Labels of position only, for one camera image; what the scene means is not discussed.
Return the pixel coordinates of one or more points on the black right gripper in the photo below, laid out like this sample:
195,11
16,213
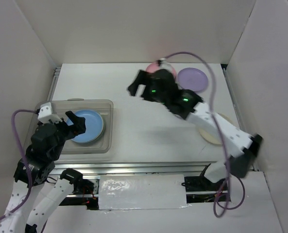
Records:
143,77

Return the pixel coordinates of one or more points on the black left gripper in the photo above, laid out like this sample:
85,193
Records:
79,126

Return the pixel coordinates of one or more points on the blue plate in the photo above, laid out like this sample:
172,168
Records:
94,124

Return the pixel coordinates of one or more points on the cream plate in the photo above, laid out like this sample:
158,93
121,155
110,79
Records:
208,137

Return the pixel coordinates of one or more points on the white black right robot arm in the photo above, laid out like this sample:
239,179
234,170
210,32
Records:
240,147

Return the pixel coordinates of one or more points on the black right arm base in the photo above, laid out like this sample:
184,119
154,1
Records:
197,182

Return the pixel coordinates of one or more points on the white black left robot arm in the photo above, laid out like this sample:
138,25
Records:
33,169

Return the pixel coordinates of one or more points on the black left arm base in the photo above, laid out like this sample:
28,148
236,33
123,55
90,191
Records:
87,195

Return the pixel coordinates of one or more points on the clear plastic bin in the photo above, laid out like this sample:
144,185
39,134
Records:
104,107

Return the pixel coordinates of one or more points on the pink plate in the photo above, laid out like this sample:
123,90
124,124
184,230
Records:
153,67

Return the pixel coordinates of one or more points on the purple plate far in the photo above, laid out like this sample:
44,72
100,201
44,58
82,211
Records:
192,79

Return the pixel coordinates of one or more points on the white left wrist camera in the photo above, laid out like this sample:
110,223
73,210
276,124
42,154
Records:
47,114

